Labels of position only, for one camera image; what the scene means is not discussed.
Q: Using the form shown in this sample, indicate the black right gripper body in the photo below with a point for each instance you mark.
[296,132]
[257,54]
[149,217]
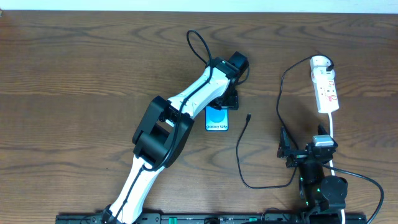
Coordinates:
[300,156]

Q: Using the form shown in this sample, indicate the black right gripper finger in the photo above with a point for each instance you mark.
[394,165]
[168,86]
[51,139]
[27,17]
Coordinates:
[321,130]
[284,148]

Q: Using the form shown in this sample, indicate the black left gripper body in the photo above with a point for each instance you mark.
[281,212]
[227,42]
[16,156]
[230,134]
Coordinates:
[226,102]

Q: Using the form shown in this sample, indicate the Samsung Galaxy smartphone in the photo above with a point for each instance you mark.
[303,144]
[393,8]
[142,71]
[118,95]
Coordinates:
[216,120]

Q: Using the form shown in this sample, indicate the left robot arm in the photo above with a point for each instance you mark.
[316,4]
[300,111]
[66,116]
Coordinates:
[164,130]

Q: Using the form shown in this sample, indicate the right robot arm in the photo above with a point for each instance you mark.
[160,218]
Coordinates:
[324,194]

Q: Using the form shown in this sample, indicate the white power strip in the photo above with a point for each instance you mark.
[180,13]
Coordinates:
[325,90]

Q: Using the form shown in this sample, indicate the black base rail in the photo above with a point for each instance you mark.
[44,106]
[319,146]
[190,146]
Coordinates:
[156,218]

